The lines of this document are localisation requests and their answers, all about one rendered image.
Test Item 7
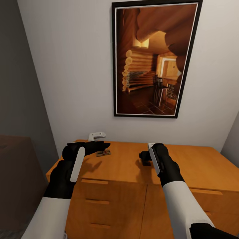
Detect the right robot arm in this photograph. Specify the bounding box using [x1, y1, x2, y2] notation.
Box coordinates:
[139, 143, 239, 239]

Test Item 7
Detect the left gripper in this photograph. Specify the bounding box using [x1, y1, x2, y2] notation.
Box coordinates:
[86, 141, 110, 154]

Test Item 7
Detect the mousetrap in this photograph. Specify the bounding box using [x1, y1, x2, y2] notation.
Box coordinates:
[141, 158, 151, 166]
[96, 150, 111, 157]

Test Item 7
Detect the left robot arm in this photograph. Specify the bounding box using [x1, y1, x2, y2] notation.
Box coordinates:
[21, 132, 110, 239]

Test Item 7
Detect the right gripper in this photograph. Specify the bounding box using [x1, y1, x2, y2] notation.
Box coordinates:
[139, 151, 152, 161]

